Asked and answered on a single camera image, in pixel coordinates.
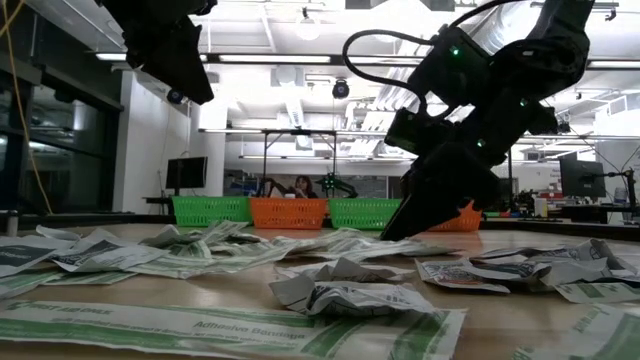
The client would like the green plastic basket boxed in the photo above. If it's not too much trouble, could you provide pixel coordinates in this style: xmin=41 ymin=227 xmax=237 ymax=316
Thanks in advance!
xmin=172 ymin=195 xmax=254 ymax=229
xmin=328 ymin=198 xmax=405 ymax=231

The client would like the white round ceiling lamp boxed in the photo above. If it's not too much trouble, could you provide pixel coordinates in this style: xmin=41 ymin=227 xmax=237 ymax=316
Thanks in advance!
xmin=294 ymin=16 xmax=322 ymax=42

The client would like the orange-red plastic basket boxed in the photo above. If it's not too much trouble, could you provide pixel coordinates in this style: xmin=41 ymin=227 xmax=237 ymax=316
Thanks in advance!
xmin=249 ymin=197 xmax=329 ymax=231
xmin=427 ymin=200 xmax=486 ymax=233

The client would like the long ceiling light strip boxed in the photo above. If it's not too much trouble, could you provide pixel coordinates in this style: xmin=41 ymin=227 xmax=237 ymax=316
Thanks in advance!
xmin=94 ymin=52 xmax=640 ymax=70

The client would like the black computer monitor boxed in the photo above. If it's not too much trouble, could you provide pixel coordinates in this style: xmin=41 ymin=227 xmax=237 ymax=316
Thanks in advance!
xmin=558 ymin=157 xmax=608 ymax=200
xmin=165 ymin=156 xmax=209 ymax=197

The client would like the pile of bandage packets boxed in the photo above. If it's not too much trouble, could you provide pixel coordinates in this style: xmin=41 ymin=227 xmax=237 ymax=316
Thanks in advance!
xmin=416 ymin=258 xmax=512 ymax=295

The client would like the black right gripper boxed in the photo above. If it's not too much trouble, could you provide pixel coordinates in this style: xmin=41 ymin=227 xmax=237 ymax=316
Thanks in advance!
xmin=382 ymin=99 xmax=559 ymax=241

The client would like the black background frame rig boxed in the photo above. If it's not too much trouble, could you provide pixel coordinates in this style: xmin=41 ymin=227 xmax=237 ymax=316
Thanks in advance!
xmin=259 ymin=128 xmax=339 ymax=199

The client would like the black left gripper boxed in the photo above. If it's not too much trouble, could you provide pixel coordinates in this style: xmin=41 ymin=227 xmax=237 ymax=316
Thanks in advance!
xmin=97 ymin=0 xmax=219 ymax=105

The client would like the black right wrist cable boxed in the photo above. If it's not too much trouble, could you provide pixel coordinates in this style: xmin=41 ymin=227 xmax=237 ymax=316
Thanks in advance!
xmin=341 ymin=28 xmax=444 ymax=104

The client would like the person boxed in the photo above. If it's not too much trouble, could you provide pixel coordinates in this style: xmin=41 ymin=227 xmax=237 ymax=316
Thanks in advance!
xmin=292 ymin=174 xmax=319 ymax=200

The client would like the yellow hanging cable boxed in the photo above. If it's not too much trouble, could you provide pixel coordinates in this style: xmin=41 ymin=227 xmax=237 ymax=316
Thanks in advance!
xmin=0 ymin=0 xmax=54 ymax=216

